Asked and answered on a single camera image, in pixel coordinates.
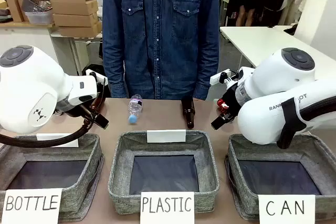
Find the flat cardboard box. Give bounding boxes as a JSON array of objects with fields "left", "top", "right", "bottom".
[
  {"left": 58, "top": 22, "right": 102, "bottom": 38},
  {"left": 52, "top": 13, "right": 100, "bottom": 27}
]

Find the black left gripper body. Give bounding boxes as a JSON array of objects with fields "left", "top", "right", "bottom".
[{"left": 64, "top": 102, "right": 96, "bottom": 122}]

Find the brown glass bottle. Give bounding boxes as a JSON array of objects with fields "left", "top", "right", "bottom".
[
  {"left": 88, "top": 97, "right": 106, "bottom": 118},
  {"left": 181, "top": 98, "right": 195, "bottom": 130}
]

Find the small cardboard box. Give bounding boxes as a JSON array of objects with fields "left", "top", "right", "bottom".
[{"left": 5, "top": 0, "right": 29, "bottom": 23}]

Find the grey fabric basket bottle label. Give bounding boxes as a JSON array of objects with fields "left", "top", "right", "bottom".
[{"left": 0, "top": 132, "right": 105, "bottom": 222}]

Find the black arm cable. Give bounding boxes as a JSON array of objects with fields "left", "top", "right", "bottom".
[
  {"left": 276, "top": 94, "right": 336, "bottom": 150},
  {"left": 0, "top": 77, "right": 107, "bottom": 148}
]

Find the white side desk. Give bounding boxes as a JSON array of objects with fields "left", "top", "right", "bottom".
[{"left": 0, "top": 21, "right": 103, "bottom": 77}]

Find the white paper sign PLASTIC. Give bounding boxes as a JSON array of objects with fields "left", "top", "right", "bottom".
[{"left": 140, "top": 191, "right": 195, "bottom": 224}]

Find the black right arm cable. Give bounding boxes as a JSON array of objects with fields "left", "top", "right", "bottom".
[{"left": 276, "top": 94, "right": 336, "bottom": 150}]

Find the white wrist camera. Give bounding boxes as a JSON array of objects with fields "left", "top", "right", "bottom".
[
  {"left": 209, "top": 69, "right": 254, "bottom": 86},
  {"left": 67, "top": 71, "right": 106, "bottom": 106}
]

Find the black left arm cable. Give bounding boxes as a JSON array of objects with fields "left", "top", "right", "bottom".
[{"left": 0, "top": 77, "right": 107, "bottom": 148}]

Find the black backpack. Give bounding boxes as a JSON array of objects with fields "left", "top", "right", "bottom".
[{"left": 81, "top": 63, "right": 106, "bottom": 78}]

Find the person left forearm denim sleeve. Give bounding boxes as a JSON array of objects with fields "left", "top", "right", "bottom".
[{"left": 193, "top": 32, "right": 220, "bottom": 101}]

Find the white paper sign BOTTLE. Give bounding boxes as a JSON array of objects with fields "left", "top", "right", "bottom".
[{"left": 0, "top": 188, "right": 63, "bottom": 224}]

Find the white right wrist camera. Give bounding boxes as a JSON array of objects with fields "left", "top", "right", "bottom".
[{"left": 209, "top": 69, "right": 254, "bottom": 86}]

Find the grey fabric basket can label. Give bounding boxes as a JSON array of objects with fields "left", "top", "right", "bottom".
[{"left": 225, "top": 132, "right": 336, "bottom": 221}]

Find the perforated grey plastic basket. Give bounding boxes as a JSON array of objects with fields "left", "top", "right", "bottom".
[{"left": 21, "top": 0, "right": 53, "bottom": 13}]

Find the blank white card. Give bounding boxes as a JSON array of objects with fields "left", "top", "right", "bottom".
[
  {"left": 36, "top": 132, "right": 80, "bottom": 148},
  {"left": 146, "top": 129, "right": 187, "bottom": 144}
]

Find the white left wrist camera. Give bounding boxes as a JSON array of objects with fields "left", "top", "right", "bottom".
[{"left": 67, "top": 71, "right": 106, "bottom": 106}]

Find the clear plastic storage bin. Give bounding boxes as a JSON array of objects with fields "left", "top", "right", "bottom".
[{"left": 25, "top": 10, "right": 55, "bottom": 25}]

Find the grey fabric basket plastic label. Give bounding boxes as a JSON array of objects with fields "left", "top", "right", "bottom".
[{"left": 108, "top": 130, "right": 220, "bottom": 216}]

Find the person right forearm denim sleeve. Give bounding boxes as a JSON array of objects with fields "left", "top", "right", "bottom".
[{"left": 102, "top": 32, "right": 127, "bottom": 99}]

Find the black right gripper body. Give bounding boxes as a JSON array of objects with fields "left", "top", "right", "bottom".
[{"left": 222, "top": 84, "right": 242, "bottom": 120}]

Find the small clear bottle blue cap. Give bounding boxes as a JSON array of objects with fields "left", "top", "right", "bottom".
[{"left": 128, "top": 94, "right": 144, "bottom": 124}]

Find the person torso denim shirt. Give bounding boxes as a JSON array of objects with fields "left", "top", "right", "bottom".
[{"left": 102, "top": 0, "right": 220, "bottom": 101}]

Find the white paper sign CAN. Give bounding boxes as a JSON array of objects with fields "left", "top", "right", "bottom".
[{"left": 257, "top": 194, "right": 316, "bottom": 224}]

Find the white desk with legs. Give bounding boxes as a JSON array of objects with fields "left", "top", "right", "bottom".
[{"left": 219, "top": 25, "right": 336, "bottom": 83}]

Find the large open cardboard box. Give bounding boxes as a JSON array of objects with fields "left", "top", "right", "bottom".
[{"left": 49, "top": 0, "right": 99, "bottom": 16}]

